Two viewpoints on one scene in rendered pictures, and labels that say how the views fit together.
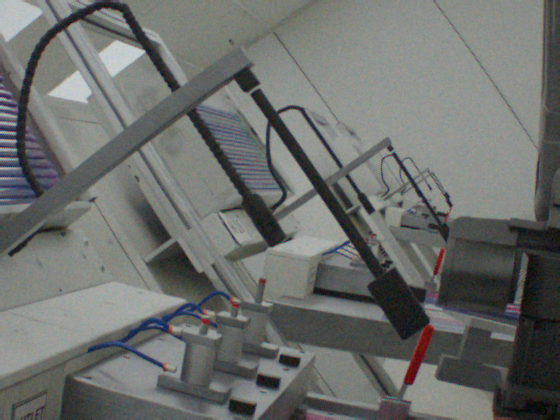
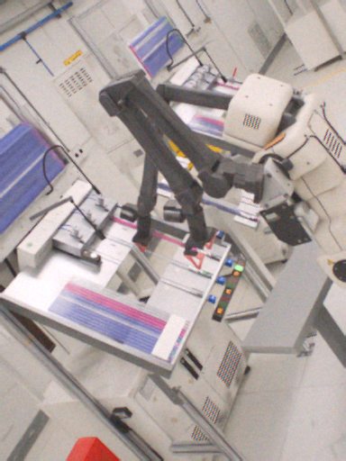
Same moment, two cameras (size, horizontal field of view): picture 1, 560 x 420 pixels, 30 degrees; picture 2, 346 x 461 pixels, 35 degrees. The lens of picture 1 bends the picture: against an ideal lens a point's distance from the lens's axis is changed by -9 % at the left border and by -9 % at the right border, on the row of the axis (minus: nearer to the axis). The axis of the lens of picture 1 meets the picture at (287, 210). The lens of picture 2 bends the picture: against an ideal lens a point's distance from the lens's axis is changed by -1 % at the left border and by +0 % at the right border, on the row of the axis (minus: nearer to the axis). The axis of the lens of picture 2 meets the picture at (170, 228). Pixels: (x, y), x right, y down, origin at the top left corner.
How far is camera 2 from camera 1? 1.71 m
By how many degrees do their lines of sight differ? 42
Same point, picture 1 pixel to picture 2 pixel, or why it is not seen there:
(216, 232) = not seen: hidden behind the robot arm
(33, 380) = (42, 246)
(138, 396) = (63, 242)
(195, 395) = (76, 237)
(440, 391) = (312, 37)
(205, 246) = not seen: hidden behind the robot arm
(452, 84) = not seen: outside the picture
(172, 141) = (126, 63)
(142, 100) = (114, 49)
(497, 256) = (129, 215)
